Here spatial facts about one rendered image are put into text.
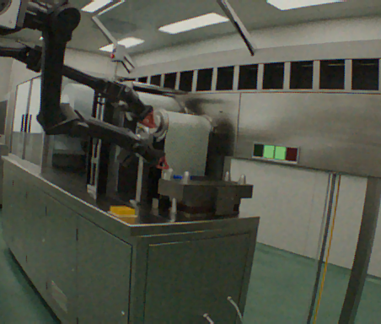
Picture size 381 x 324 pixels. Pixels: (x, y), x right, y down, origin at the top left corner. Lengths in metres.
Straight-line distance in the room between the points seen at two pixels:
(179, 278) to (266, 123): 0.74
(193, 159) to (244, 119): 0.29
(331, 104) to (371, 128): 0.20
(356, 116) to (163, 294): 0.98
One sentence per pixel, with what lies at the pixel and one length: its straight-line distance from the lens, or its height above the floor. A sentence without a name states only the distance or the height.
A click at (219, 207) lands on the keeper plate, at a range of 1.54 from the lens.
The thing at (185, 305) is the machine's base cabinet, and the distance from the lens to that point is 1.53.
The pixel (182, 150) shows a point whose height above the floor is 1.15.
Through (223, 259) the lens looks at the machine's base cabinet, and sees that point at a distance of 1.59.
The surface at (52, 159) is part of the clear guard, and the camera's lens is 2.47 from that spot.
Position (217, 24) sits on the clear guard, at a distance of 1.82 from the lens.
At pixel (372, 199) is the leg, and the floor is 1.05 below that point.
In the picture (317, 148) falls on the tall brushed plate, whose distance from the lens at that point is 1.47.
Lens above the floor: 1.19
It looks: 3 degrees down
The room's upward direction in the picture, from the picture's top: 6 degrees clockwise
